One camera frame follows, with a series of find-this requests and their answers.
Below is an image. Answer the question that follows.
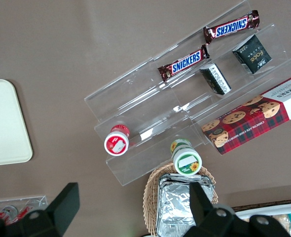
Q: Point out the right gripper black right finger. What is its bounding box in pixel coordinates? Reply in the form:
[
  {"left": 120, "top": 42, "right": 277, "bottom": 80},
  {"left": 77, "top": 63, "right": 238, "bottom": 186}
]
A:
[{"left": 189, "top": 182, "right": 237, "bottom": 237}]

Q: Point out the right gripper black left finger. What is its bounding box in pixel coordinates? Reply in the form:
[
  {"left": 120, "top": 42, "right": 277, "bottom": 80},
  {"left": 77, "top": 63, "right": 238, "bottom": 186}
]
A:
[{"left": 21, "top": 183, "right": 80, "bottom": 237}]

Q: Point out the aluminium foil tray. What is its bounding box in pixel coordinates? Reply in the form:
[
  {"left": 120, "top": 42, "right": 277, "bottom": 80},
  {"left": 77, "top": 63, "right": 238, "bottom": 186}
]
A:
[
  {"left": 157, "top": 173, "right": 217, "bottom": 205},
  {"left": 156, "top": 181, "right": 214, "bottom": 237}
]

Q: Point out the light oval wicker basket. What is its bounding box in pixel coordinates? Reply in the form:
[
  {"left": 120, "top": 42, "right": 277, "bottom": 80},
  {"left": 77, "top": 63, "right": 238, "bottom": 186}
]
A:
[{"left": 142, "top": 161, "right": 219, "bottom": 237}]

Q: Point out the cream plastic tray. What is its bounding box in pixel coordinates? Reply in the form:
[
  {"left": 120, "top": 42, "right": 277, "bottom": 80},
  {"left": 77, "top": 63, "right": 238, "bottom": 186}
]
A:
[{"left": 0, "top": 79, "right": 34, "bottom": 167}]

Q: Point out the clear acrylic bottle rack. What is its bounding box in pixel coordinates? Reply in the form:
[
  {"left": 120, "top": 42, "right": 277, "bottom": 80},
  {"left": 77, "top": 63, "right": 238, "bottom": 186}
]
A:
[{"left": 0, "top": 195, "right": 49, "bottom": 223}]

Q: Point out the red cola bottle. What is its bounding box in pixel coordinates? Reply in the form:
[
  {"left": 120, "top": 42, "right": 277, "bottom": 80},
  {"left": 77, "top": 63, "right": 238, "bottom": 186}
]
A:
[
  {"left": 0, "top": 205, "right": 19, "bottom": 220},
  {"left": 17, "top": 206, "right": 34, "bottom": 220}
]

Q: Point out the green lid white cup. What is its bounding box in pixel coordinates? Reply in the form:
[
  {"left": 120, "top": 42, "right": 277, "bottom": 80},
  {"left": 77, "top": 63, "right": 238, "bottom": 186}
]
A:
[{"left": 169, "top": 138, "right": 202, "bottom": 176}]

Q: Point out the red lid cup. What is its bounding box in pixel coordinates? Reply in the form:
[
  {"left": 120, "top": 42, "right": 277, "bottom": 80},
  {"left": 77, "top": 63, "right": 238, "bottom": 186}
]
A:
[{"left": 103, "top": 124, "right": 131, "bottom": 156}]

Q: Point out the clear bag of fried snacks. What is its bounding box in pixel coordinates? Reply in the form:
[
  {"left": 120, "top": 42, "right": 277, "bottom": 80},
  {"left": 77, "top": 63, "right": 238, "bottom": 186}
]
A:
[{"left": 275, "top": 214, "right": 291, "bottom": 223}]

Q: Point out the white plastic bin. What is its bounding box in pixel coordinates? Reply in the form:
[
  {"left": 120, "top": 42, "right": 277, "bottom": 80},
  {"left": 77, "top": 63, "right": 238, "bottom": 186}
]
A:
[{"left": 234, "top": 204, "right": 291, "bottom": 237}]

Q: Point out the red tartan cookie box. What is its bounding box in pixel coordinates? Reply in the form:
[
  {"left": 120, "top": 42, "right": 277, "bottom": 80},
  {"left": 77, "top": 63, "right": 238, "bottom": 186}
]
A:
[{"left": 201, "top": 75, "right": 291, "bottom": 156}]

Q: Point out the clear acrylic stepped shelf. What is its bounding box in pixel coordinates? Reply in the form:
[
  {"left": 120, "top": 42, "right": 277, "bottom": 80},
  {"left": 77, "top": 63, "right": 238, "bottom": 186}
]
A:
[{"left": 83, "top": 0, "right": 291, "bottom": 187}]

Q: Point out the black box with white label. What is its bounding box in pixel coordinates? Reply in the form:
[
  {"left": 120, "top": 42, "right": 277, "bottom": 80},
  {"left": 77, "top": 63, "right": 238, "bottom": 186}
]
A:
[{"left": 199, "top": 63, "right": 232, "bottom": 96}]

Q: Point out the brown Snickers bar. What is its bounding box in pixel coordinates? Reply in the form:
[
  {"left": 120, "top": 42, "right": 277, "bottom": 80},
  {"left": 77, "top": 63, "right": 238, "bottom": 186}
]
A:
[
  {"left": 202, "top": 9, "right": 261, "bottom": 45},
  {"left": 157, "top": 44, "right": 210, "bottom": 82}
]

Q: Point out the black box with gold print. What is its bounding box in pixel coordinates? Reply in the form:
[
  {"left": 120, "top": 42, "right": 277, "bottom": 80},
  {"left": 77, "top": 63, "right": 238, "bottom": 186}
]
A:
[{"left": 232, "top": 34, "right": 272, "bottom": 75}]

